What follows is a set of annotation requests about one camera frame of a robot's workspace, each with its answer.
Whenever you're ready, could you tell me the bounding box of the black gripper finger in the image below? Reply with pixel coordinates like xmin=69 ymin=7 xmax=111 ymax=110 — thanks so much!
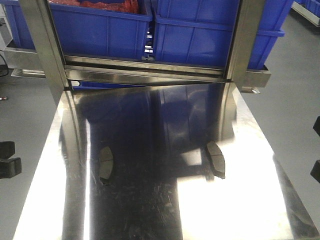
xmin=0 ymin=157 xmax=22 ymax=179

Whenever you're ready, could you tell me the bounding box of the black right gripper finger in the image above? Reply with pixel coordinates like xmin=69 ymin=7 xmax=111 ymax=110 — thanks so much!
xmin=310 ymin=159 xmax=320 ymax=183
xmin=313 ymin=116 xmax=320 ymax=136

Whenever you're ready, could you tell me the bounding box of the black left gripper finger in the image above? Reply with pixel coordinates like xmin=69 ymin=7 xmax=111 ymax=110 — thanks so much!
xmin=0 ymin=141 xmax=16 ymax=158

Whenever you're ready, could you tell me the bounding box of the dark grey brake pad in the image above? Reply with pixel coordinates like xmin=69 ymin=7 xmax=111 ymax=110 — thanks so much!
xmin=205 ymin=141 xmax=226 ymax=179
xmin=99 ymin=146 xmax=114 ymax=182

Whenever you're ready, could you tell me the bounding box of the blue plastic bin left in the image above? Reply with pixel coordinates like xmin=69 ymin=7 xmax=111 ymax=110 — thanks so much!
xmin=4 ymin=0 xmax=154 ymax=61

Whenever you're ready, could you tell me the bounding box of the blue plastic bin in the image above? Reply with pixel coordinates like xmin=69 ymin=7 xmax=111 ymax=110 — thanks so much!
xmin=151 ymin=0 xmax=293 ymax=70
xmin=4 ymin=0 xmax=154 ymax=61

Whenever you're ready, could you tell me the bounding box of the blue plastic bin right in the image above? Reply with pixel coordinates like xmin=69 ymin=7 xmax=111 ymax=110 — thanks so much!
xmin=151 ymin=0 xmax=293 ymax=70

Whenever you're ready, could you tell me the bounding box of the red bubble wrap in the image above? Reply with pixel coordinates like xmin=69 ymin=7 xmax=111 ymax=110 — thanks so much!
xmin=48 ymin=0 xmax=140 ymax=14

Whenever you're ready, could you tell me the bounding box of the stainless steel rack frame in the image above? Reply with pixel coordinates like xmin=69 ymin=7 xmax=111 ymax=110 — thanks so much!
xmin=4 ymin=0 xmax=271 ymax=103

